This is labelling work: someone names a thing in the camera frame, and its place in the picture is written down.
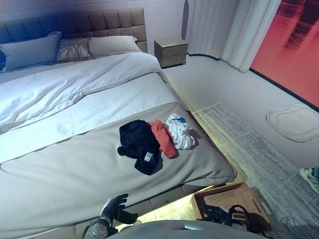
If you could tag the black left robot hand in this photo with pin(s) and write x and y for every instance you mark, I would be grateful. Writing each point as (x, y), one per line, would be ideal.
(117, 203)

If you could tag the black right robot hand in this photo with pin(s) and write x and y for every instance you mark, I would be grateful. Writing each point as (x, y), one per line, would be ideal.
(214, 215)

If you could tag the red garment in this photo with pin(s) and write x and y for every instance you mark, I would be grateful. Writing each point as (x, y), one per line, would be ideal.
(164, 142)

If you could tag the person's sneaker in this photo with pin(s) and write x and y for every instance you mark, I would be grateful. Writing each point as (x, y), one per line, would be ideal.
(309, 178)

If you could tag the white curtain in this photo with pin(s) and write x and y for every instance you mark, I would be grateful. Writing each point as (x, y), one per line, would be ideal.
(224, 30)

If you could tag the white garment with blue print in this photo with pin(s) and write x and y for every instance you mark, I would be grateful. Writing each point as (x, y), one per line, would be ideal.
(180, 134)

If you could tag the plain white pillow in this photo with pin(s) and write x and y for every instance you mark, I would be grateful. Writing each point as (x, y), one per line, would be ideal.
(27, 52)

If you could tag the tufted brown headboard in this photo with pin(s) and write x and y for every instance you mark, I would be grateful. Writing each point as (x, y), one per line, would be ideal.
(109, 21)

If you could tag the grey striped rug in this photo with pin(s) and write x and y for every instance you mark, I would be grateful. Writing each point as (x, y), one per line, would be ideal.
(249, 149)

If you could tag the large bed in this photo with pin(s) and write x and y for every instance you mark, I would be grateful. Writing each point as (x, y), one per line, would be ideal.
(74, 179)

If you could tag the white duvet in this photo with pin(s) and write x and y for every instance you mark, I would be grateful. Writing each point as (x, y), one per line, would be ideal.
(74, 79)

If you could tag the tan upholstered bed frame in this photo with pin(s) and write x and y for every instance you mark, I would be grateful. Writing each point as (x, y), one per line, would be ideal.
(164, 199)

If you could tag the patterned throw cushion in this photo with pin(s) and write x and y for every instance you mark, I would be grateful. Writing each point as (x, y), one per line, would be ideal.
(74, 48)

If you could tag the black garment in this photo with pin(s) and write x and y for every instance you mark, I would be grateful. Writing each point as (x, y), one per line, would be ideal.
(135, 142)

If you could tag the brown wooden nightstand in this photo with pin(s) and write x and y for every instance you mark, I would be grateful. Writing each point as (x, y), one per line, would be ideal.
(172, 53)

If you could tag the red wall panel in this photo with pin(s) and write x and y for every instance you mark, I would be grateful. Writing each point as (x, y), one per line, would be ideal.
(294, 49)

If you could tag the grey robot torso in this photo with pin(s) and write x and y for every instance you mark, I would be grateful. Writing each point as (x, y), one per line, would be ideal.
(162, 230)

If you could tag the beige pillow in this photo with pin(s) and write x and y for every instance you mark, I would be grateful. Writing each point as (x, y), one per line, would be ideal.
(112, 44)

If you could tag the white textured blanket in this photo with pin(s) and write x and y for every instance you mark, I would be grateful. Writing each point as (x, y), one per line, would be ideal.
(99, 109)

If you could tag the woven wicker basket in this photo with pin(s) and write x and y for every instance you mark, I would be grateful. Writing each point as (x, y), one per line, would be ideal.
(224, 194)

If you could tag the small white floor mat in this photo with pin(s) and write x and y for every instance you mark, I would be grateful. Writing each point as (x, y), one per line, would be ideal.
(291, 124)

